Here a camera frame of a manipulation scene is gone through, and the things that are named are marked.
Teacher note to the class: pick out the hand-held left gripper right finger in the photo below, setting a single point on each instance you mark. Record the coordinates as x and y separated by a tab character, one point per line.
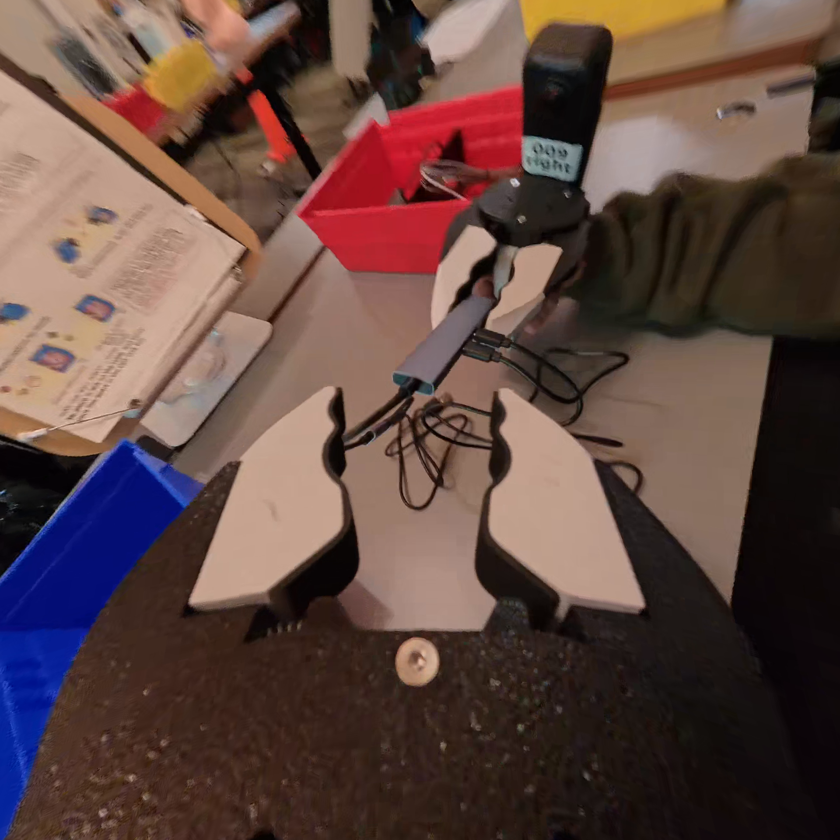
558	518

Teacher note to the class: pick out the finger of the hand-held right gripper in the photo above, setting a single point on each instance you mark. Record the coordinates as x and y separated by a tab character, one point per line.
453	269
535	275

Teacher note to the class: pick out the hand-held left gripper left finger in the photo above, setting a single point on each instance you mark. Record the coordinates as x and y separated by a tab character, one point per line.
275	512

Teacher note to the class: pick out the grey usb hub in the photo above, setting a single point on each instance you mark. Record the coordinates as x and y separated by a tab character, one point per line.
446	341

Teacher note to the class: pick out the blue plastic bin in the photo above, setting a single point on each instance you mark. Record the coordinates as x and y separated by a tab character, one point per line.
65	590

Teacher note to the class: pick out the person's right forearm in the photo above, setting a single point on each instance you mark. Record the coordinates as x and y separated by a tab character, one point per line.
709	249

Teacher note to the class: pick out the person's right hand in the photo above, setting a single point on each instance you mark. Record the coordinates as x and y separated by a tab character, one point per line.
548	315

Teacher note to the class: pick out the large yellow bin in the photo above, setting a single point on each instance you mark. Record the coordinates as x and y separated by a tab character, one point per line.
623	16

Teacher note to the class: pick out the red plastic bin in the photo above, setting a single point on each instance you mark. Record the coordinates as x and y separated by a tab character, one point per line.
367	229

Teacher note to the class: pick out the small metal object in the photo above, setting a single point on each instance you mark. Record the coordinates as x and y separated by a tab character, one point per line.
791	84
735	110

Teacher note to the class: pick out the orange traffic cone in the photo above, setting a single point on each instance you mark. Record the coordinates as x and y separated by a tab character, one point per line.
269	124

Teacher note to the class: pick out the brown backing board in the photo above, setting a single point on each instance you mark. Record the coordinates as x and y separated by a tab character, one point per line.
216	216

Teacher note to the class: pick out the printed instruction sheet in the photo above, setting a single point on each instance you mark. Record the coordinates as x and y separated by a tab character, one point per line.
98	262

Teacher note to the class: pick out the small yellow bin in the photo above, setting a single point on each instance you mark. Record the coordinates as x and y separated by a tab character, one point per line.
184	79

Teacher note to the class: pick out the small red bin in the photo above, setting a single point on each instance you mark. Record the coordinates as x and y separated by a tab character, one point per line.
131	108

